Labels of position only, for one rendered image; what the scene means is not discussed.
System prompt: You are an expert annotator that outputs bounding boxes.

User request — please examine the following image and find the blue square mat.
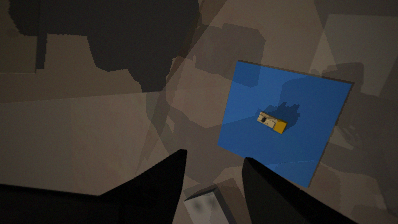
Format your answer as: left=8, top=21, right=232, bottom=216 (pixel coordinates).
left=217, top=61, right=352, bottom=188

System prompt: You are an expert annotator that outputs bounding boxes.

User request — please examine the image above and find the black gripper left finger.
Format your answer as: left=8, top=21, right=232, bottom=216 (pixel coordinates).
left=0, top=149, right=187, bottom=224

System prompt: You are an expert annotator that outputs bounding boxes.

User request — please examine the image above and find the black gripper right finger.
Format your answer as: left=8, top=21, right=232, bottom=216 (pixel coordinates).
left=242, top=157, right=358, bottom=224

